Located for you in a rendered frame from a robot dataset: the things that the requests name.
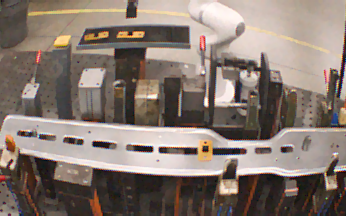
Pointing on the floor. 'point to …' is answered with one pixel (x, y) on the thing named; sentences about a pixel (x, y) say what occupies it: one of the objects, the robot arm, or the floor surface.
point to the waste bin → (12, 21)
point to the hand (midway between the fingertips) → (132, 9)
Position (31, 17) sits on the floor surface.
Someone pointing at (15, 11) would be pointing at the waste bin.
